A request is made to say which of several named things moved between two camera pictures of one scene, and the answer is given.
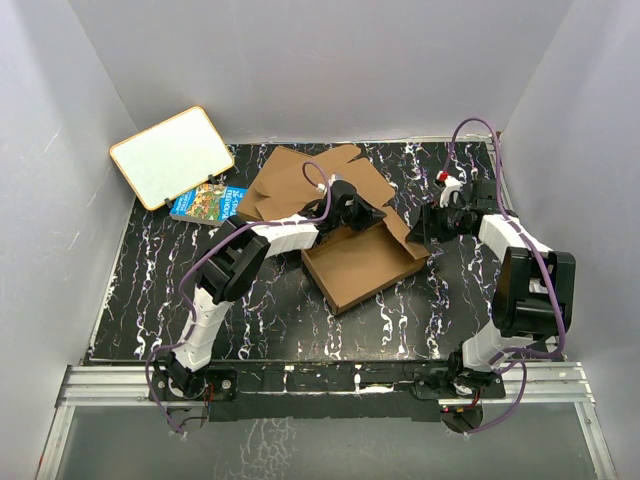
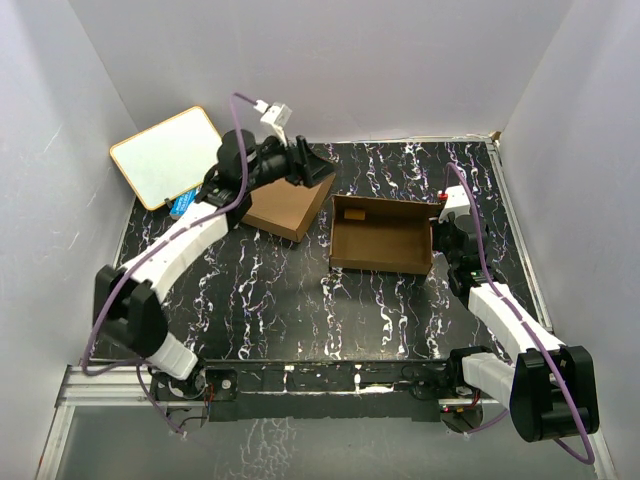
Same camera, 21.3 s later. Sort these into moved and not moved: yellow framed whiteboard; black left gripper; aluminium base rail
Moved: black left gripper
Not moved: yellow framed whiteboard; aluminium base rail
